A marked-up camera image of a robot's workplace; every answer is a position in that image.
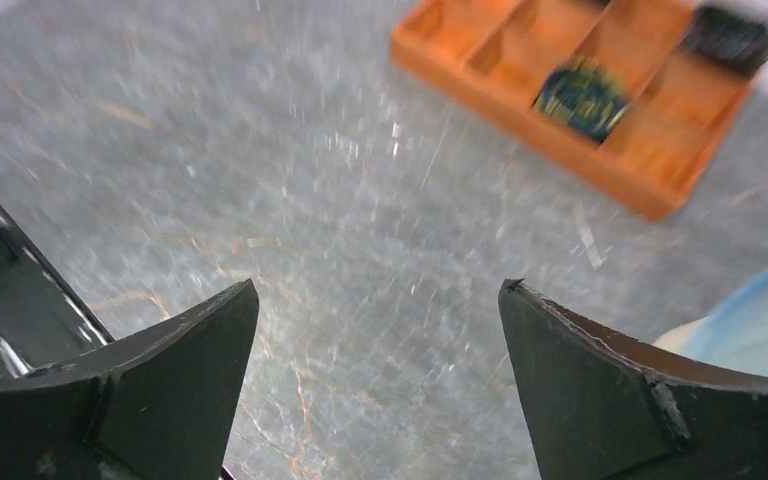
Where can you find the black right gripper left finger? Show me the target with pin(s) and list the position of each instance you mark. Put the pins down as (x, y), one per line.
(157, 404)

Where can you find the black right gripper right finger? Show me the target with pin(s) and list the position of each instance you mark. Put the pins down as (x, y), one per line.
(602, 405)

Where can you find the blue plastic trash bag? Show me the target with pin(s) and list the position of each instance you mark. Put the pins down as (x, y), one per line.
(734, 334)

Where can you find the beige plastic trash bin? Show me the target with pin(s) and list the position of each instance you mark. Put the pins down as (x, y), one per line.
(675, 340)

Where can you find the wooden compartment tray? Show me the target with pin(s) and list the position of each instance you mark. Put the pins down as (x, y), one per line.
(493, 57)

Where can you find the black yellow rolled sock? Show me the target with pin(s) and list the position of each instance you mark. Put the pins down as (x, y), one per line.
(584, 97)

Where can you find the black rolled sock right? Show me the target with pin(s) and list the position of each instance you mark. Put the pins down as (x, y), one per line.
(727, 37)

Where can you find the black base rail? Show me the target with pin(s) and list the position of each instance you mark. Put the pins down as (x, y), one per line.
(42, 319)

